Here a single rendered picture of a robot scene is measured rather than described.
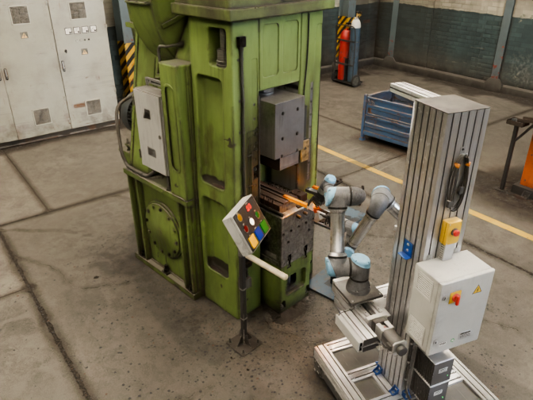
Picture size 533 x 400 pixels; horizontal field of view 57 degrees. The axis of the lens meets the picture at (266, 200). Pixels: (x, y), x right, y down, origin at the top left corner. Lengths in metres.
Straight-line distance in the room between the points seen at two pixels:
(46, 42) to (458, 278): 6.83
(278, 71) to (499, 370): 2.63
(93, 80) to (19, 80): 1.07
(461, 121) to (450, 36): 9.40
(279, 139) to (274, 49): 0.60
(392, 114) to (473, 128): 4.95
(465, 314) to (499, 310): 1.78
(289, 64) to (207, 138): 0.79
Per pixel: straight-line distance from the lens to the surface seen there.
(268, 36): 3.41
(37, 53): 8.17
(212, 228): 3.98
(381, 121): 7.58
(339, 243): 2.97
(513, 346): 4.33
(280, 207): 3.68
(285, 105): 3.41
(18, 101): 8.21
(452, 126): 2.45
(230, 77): 3.23
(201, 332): 4.06
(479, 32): 11.46
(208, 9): 3.23
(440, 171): 2.51
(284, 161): 3.55
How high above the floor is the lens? 2.71
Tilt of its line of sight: 27 degrees down
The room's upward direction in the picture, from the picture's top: straight up
